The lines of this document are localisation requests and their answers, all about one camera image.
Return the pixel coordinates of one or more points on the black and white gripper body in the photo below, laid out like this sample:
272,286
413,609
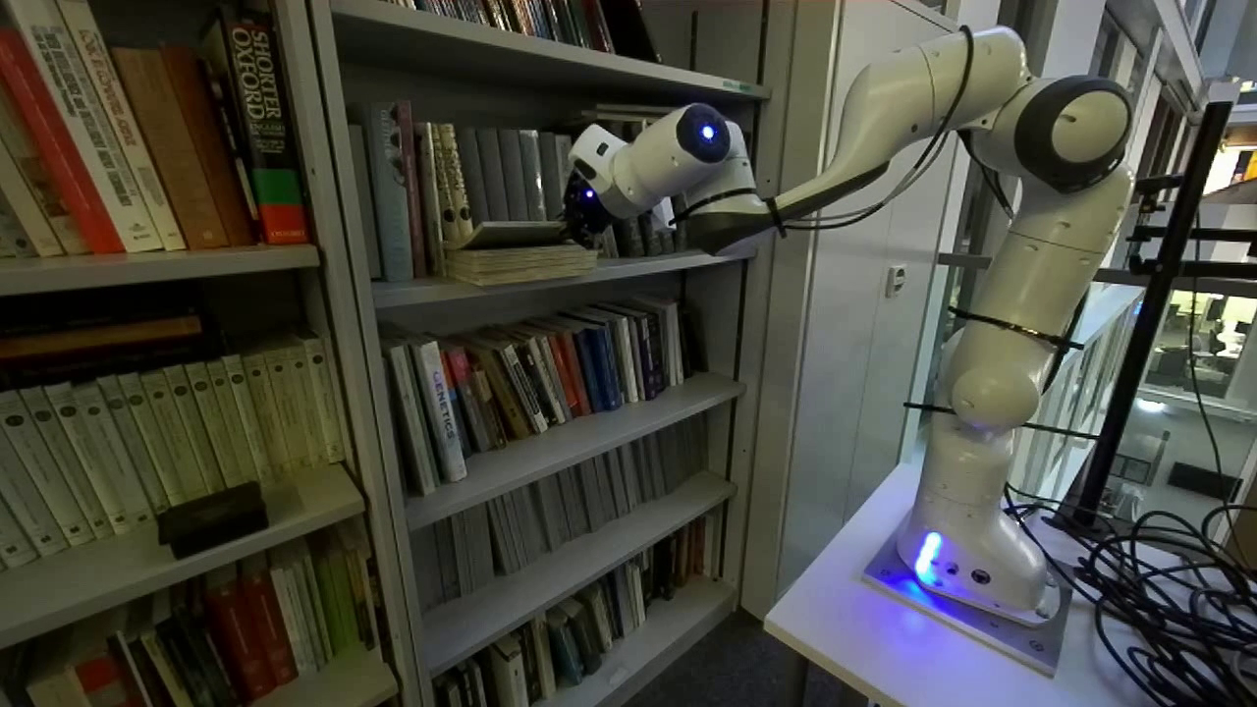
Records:
592,196

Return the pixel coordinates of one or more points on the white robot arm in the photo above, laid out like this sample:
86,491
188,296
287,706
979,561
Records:
1057,141

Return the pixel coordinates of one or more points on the row of grey Machine Intelligence books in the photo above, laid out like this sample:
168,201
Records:
429,182

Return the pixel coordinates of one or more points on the row of colourful books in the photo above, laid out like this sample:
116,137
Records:
480,392

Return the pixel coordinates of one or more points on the red and white books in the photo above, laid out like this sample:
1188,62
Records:
152,124

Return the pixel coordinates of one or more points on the black box on shelf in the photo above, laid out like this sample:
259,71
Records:
213,520

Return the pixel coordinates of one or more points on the row of white books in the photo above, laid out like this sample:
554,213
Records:
103,459

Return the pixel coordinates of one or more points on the stack of pale journals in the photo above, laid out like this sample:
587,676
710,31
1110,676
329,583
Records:
520,264

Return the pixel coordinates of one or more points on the grey middle bookshelf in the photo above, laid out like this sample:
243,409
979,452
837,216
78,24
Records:
554,431

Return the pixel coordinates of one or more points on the grey bookshelf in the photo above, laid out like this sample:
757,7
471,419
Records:
278,617
554,431

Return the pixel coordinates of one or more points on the grey left bookshelf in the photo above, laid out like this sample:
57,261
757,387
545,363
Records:
278,617

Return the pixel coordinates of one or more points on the white robot table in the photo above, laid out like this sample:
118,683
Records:
1161,617

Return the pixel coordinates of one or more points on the black metal stand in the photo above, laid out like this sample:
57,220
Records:
1157,287

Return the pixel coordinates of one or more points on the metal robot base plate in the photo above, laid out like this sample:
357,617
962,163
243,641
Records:
970,607

